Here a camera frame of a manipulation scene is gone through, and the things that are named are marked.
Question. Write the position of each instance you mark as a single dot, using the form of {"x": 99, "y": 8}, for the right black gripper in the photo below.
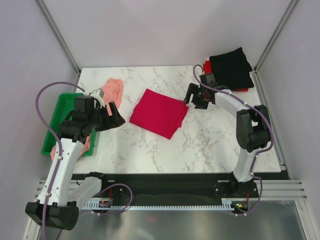
{"x": 193, "y": 89}

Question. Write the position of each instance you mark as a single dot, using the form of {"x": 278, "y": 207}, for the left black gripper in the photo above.
{"x": 115, "y": 120}

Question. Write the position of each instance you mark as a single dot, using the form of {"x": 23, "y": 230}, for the salmon pink t shirt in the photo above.
{"x": 112, "y": 91}

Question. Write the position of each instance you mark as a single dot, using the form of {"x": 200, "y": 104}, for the magenta polo shirt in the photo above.
{"x": 159, "y": 114}

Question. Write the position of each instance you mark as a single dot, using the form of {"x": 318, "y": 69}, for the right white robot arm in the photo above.
{"x": 254, "y": 134}

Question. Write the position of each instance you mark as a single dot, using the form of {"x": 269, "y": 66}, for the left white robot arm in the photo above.
{"x": 55, "y": 207}

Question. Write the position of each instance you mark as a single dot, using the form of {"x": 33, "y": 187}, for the folded red t shirt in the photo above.
{"x": 207, "y": 68}

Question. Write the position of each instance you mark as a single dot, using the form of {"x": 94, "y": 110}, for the folded black t shirt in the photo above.
{"x": 232, "y": 69}

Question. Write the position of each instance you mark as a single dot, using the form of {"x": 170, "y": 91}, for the green plastic tray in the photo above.
{"x": 64, "y": 105}

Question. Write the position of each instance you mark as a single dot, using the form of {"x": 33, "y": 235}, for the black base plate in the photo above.
{"x": 177, "y": 189}

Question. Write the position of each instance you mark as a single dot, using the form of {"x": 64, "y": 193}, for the white slotted cable duct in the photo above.
{"x": 97, "y": 205}

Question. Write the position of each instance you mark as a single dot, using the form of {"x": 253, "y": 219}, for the left aluminium frame post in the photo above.
{"x": 57, "y": 34}

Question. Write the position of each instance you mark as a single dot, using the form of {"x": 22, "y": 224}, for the aluminium frame post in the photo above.
{"x": 276, "y": 33}
{"x": 57, "y": 34}

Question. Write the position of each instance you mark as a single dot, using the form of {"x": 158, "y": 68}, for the front aluminium rail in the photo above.
{"x": 271, "y": 189}

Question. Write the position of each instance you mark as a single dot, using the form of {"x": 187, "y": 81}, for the right aluminium frame post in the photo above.
{"x": 276, "y": 33}

